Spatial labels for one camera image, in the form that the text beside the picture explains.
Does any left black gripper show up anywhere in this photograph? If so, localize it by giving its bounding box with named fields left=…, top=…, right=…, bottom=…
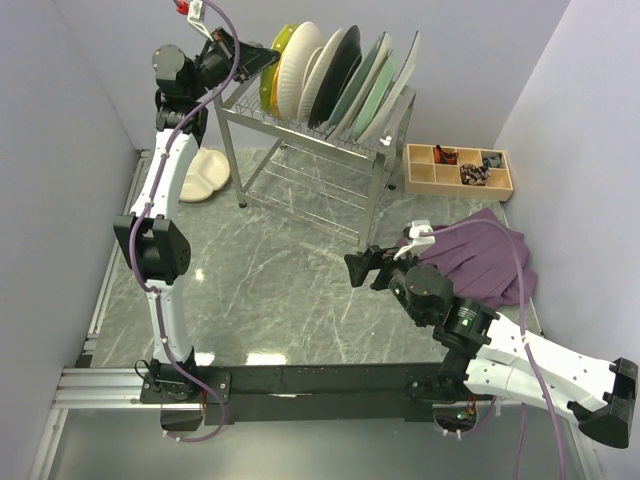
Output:
left=187, top=26, right=280, bottom=101

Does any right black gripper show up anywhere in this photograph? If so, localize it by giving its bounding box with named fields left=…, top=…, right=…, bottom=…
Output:
left=343, top=243, right=428, bottom=327

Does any floral patterned plate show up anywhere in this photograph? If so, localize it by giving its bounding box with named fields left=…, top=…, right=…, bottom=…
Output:
left=296, top=28, right=346, bottom=123
left=276, top=21, right=324, bottom=120

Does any dark brown rimmed plate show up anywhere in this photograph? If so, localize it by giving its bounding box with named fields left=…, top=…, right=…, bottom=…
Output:
left=307, top=25, right=362, bottom=129

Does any cream divided plate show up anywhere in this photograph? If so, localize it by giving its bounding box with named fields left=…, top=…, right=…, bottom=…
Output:
left=179, top=148, right=231, bottom=203

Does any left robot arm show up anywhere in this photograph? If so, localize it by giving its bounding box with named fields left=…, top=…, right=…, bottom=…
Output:
left=113, top=28, right=280, bottom=402

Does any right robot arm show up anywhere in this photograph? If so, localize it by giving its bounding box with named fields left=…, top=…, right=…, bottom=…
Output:
left=344, top=245, right=638, bottom=449

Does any steel dish rack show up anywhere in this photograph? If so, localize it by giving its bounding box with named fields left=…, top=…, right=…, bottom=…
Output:
left=213, top=80, right=416, bottom=250

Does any dark teal round plate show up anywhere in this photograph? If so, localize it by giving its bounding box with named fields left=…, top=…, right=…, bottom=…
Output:
left=326, top=32, right=392, bottom=140

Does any wooden compartment tray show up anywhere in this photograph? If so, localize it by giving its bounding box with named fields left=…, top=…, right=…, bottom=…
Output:
left=404, top=144, right=514, bottom=202

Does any purple cloth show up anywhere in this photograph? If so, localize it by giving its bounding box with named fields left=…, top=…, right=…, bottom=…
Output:
left=419, top=208, right=538, bottom=310

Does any black base beam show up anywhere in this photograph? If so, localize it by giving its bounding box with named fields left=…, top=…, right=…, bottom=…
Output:
left=140, top=363, right=474, bottom=431

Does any light green plate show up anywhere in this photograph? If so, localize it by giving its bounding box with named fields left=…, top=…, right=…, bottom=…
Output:
left=349, top=52, right=397, bottom=142

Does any cream square plate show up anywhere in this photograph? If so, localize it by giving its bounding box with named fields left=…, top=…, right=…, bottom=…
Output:
left=345, top=32, right=392, bottom=129

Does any orange black item in tray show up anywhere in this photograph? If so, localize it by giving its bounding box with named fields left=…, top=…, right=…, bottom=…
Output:
left=434, top=145, right=459, bottom=165

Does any patterned cloth item in tray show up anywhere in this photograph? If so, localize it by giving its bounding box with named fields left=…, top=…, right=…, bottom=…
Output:
left=460, top=164, right=491, bottom=186

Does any white square plate black rim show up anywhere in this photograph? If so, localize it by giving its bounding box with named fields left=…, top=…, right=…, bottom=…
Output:
left=369, top=31, right=421, bottom=133

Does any grey item in tray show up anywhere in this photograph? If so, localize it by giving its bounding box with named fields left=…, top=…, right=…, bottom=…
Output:
left=482, top=153, right=504, bottom=169

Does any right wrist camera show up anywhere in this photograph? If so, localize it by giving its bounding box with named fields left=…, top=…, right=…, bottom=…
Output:
left=394, top=220, right=436, bottom=260

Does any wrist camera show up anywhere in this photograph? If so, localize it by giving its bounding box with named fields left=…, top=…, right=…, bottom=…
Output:
left=394, top=220, right=436, bottom=260
left=173, top=0, right=212, bottom=40

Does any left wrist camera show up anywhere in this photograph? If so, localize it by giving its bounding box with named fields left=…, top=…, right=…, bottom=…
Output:
left=173, top=0, right=212, bottom=40

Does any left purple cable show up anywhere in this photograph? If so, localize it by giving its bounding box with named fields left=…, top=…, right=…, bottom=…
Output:
left=128, top=0, right=239, bottom=446

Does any aluminium rail frame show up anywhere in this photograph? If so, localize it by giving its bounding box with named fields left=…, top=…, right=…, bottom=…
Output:
left=27, top=148, right=201, bottom=480

